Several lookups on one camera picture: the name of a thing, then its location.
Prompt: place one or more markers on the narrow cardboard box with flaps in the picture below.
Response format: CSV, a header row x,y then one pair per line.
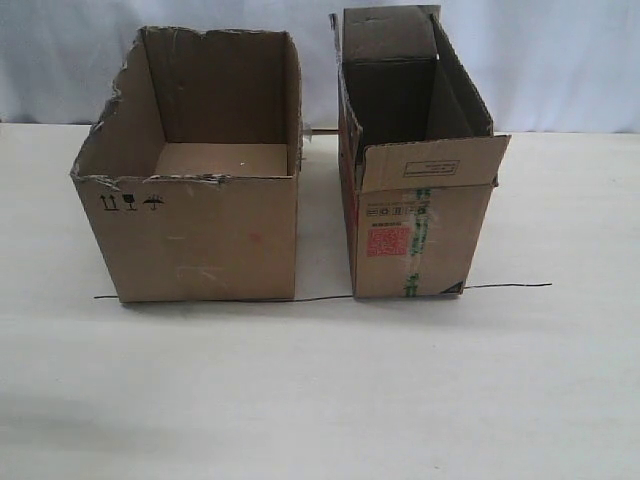
x,y
418,155

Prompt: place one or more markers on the wide cardboard box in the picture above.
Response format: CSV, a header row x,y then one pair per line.
x,y
189,177

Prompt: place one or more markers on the black line on table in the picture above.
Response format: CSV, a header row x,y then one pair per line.
x,y
350,296

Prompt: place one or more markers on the white curtain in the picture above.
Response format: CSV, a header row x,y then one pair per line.
x,y
561,66

